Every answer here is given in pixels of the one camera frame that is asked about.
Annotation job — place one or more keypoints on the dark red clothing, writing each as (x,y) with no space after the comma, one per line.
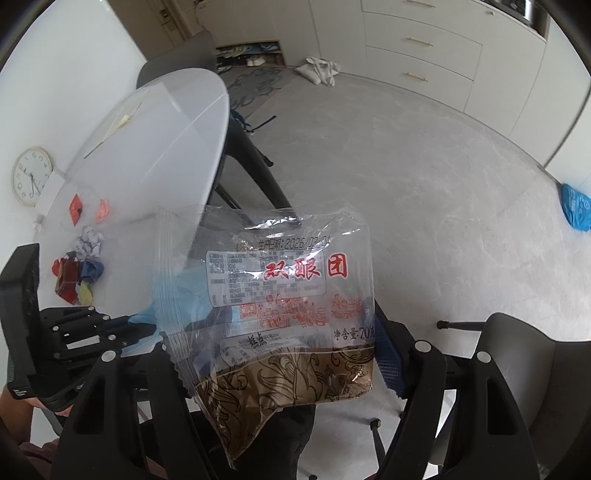
(39,464)

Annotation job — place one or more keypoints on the black table leg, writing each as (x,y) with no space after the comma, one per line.
(258,166)

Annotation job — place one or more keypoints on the white drawer cabinet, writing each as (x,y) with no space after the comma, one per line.
(415,27)

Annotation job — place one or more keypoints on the person's left forearm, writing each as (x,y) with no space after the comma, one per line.
(14,420)

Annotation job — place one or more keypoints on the white tote bag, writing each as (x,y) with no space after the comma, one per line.
(316,70)

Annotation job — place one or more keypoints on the open shoe shelf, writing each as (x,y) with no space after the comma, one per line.
(249,53)

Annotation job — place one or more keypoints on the clear plastic snack bag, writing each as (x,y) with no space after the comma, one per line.
(286,286)

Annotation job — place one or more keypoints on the white round clock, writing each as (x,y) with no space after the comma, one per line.
(32,176)

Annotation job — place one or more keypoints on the grey chair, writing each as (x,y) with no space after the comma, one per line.
(184,50)
(545,369)

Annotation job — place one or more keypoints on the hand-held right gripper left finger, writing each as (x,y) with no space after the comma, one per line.
(154,369)

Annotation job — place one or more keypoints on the blue backpack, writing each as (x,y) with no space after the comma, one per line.
(240,119)

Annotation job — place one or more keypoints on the black legged wooden stool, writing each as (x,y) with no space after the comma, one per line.
(378,443)

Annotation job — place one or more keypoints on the pale yellow paper sheet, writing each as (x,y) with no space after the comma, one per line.
(124,120)

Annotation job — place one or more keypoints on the white blue crumpled paper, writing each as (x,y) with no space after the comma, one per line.
(90,242)

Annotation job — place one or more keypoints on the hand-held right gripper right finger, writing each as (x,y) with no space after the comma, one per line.
(390,360)

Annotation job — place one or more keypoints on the dark glass appliance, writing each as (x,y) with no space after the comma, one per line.
(521,14)

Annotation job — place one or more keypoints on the grey patterned rug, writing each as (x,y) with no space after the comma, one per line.
(258,87)

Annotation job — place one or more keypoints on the pink crumpled paper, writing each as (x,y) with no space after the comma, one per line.
(103,211)

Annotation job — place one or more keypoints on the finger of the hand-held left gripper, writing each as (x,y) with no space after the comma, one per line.
(138,330)
(92,346)

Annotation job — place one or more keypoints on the person's black trousers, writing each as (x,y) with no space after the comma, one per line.
(295,443)

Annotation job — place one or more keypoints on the blue plastic bag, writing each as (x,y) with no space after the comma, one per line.
(576,207)

